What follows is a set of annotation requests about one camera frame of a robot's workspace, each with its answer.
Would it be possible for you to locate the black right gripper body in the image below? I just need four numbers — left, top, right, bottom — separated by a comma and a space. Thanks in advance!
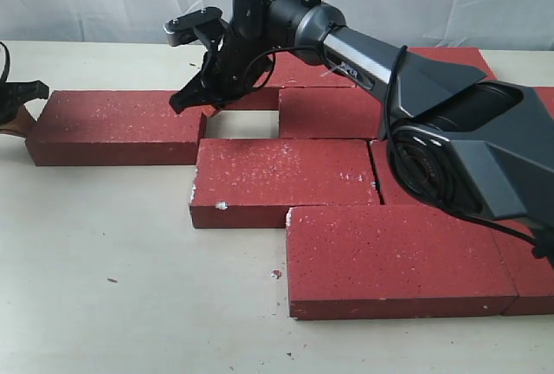
199, 29, 274, 106

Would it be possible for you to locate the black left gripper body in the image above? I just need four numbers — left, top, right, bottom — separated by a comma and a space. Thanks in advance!
0, 83, 24, 125

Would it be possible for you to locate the red brick white speckled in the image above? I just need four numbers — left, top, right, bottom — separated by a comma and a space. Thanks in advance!
189, 139, 380, 229

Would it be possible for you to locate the red brick once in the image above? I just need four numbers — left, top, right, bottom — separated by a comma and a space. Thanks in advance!
279, 87, 381, 139

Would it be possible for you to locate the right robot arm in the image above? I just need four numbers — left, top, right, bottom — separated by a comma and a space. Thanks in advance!
164, 0, 553, 260

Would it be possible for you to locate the red brick third row right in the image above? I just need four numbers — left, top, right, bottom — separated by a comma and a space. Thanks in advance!
370, 140, 418, 205

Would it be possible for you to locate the red brick second row right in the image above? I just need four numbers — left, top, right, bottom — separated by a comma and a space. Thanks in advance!
534, 87, 554, 117

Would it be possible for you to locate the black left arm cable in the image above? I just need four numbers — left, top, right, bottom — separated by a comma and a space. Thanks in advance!
0, 41, 14, 89

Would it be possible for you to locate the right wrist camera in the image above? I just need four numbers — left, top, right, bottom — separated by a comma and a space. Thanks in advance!
164, 6, 228, 48

